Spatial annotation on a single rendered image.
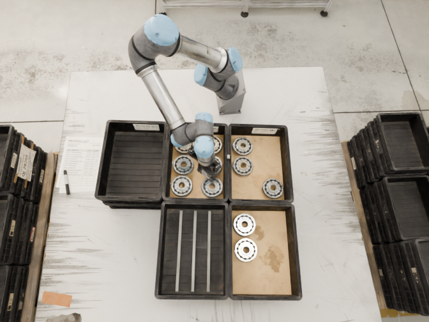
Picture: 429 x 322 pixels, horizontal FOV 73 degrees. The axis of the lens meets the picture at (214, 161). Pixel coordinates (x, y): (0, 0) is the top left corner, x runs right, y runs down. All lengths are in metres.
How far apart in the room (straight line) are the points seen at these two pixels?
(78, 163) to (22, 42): 1.91
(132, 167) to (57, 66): 1.80
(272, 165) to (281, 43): 1.83
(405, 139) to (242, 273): 1.49
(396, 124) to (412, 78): 1.11
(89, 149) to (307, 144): 1.24
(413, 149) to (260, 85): 1.12
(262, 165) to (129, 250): 0.79
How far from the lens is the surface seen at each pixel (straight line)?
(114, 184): 1.50
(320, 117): 1.88
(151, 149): 1.53
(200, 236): 1.39
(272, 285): 1.42
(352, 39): 3.43
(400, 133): 2.36
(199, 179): 1.45
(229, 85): 1.60
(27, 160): 2.26
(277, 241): 1.43
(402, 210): 2.28
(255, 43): 3.08
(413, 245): 2.03
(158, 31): 1.16
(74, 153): 1.78
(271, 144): 1.56
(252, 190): 1.45
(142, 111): 1.79
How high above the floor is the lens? 2.21
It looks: 69 degrees down
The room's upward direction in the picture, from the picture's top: 7 degrees clockwise
